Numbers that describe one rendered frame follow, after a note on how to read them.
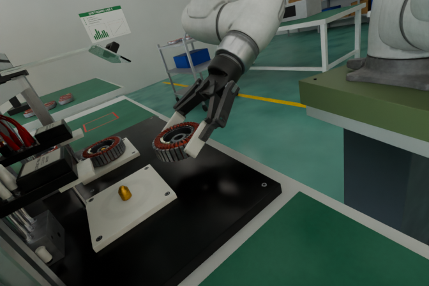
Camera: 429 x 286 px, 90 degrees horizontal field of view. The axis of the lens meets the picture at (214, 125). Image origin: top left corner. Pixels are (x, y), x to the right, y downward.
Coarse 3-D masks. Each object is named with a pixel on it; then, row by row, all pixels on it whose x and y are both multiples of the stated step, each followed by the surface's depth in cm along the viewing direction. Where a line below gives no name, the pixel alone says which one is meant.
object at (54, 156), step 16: (32, 160) 35; (48, 160) 33; (64, 160) 33; (32, 176) 31; (48, 176) 32; (64, 176) 33; (80, 176) 35; (16, 192) 32; (32, 192) 31; (48, 192) 32; (0, 208) 29; (16, 208) 30; (16, 224) 32
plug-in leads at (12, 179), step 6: (0, 168) 31; (0, 174) 31; (6, 174) 31; (12, 174) 34; (6, 180) 31; (12, 180) 32; (0, 186) 29; (6, 186) 32; (12, 186) 32; (18, 186) 32; (0, 192) 29; (6, 192) 30; (12, 192) 32; (6, 198) 30; (12, 198) 30
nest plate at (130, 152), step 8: (128, 144) 66; (128, 152) 61; (136, 152) 60; (80, 160) 64; (120, 160) 58; (128, 160) 58; (96, 168) 57; (104, 168) 56; (112, 168) 57; (96, 176) 55
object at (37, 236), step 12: (36, 216) 38; (48, 216) 37; (36, 228) 35; (48, 228) 35; (60, 228) 39; (36, 240) 33; (48, 240) 33; (60, 240) 37; (60, 252) 35; (48, 264) 34
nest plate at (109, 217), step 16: (128, 176) 50; (144, 176) 48; (160, 176) 46; (112, 192) 46; (144, 192) 43; (160, 192) 41; (96, 208) 42; (112, 208) 41; (128, 208) 40; (144, 208) 39; (160, 208) 39; (96, 224) 38; (112, 224) 37; (128, 224) 36; (96, 240) 35; (112, 240) 35
